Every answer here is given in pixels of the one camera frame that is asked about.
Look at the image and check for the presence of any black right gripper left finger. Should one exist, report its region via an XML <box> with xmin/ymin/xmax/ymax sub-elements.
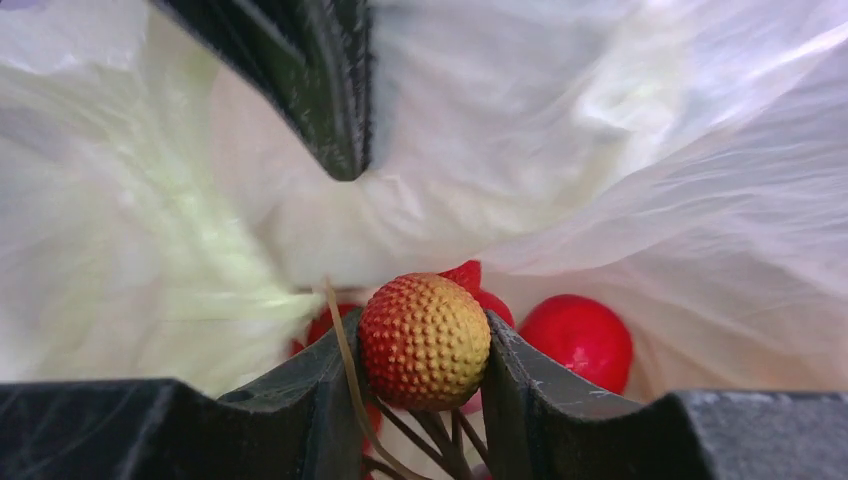
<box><xmin>1</xmin><ymin>333</ymin><xmax>362</xmax><ymax>479</ymax></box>

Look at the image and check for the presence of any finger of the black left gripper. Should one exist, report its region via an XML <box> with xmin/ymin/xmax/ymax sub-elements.
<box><xmin>154</xmin><ymin>0</ymin><xmax>373</xmax><ymax>182</ymax></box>

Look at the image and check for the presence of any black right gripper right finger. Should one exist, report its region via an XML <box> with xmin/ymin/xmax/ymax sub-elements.
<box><xmin>481</xmin><ymin>315</ymin><xmax>847</xmax><ymax>479</ymax></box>

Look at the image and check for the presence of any toy lychee bunch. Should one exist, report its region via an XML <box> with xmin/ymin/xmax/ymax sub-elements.
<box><xmin>356</xmin><ymin>260</ymin><xmax>491</xmax><ymax>465</ymax></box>

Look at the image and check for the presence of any green plastic grocery bag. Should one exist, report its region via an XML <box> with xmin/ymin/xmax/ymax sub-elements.
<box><xmin>0</xmin><ymin>0</ymin><xmax>848</xmax><ymax>480</ymax></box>

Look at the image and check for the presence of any toy red tomato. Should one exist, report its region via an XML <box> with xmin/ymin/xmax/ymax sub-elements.
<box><xmin>519</xmin><ymin>294</ymin><xmax>634</xmax><ymax>394</ymax></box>

